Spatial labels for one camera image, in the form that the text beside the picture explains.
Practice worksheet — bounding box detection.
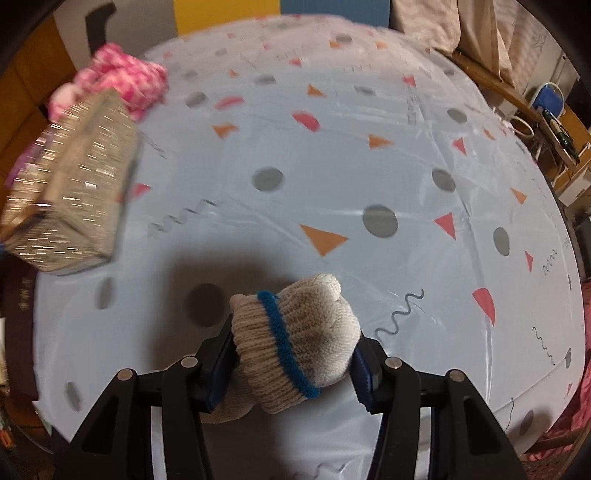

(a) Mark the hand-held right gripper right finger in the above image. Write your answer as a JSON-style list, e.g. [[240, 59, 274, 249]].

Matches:
[[351, 337, 529, 480]]

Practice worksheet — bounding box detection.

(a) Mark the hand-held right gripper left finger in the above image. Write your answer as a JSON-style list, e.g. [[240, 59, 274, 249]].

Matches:
[[53, 318, 238, 480]]

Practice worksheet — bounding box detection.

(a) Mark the ornate silver tissue box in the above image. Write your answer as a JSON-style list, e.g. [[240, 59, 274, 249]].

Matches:
[[0, 88, 141, 275]]

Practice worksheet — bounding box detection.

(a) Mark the black handheld tool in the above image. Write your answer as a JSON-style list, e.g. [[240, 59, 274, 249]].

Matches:
[[542, 108, 580, 162]]

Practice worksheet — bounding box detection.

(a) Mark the pink spotted plush toy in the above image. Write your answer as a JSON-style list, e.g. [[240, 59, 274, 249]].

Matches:
[[48, 42, 169, 123]]

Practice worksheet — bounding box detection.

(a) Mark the wooden desk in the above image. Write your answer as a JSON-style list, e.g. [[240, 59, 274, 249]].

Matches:
[[450, 46, 591, 185]]

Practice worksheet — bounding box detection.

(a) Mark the ship print curtain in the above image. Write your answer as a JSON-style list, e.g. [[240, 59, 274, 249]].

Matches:
[[392, 0, 568, 88]]

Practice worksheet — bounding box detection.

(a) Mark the wooden wardrobe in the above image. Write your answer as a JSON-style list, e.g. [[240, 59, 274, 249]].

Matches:
[[0, 18, 79, 153]]

